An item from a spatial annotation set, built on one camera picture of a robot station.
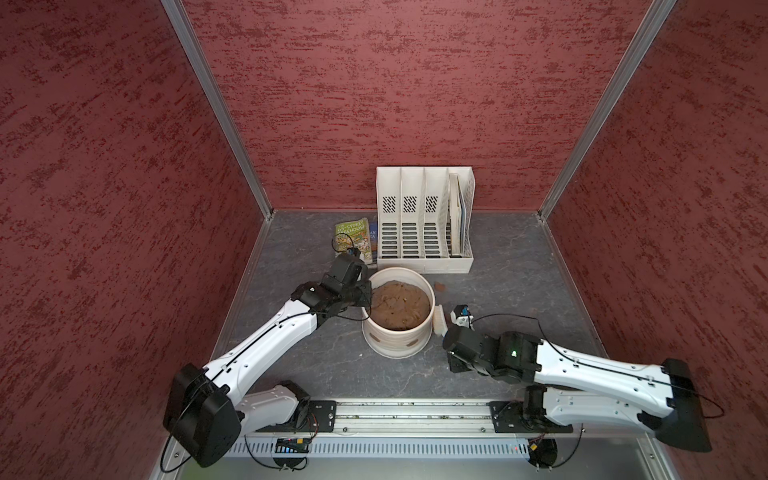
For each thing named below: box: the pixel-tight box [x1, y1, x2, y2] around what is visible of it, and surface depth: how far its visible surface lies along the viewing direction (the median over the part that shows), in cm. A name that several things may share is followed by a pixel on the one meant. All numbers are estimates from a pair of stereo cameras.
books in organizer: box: [449, 173, 467, 255], surface depth 96 cm
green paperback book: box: [334, 218, 372, 265], surface depth 109 cm
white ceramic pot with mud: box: [361, 266, 436, 360], surface depth 84 cm
